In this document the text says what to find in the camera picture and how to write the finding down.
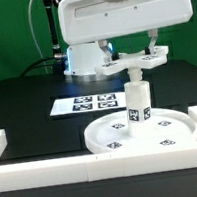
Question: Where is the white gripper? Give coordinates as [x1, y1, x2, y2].
[58, 0, 193, 63]

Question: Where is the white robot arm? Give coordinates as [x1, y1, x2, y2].
[58, 0, 193, 81]

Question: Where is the black camera pole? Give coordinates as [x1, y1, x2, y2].
[41, 0, 65, 75]

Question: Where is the white fence rail frame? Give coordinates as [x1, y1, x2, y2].
[0, 103, 197, 194]

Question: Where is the white cross table base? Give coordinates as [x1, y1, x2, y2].
[95, 45, 169, 82]

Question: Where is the white round table top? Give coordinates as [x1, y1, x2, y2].
[84, 108, 197, 154]

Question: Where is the paper sheet with markers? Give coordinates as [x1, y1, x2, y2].
[50, 92, 126, 117]

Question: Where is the white cable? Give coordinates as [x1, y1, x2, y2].
[25, 0, 50, 76]

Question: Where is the black cable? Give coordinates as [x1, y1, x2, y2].
[17, 55, 67, 79]

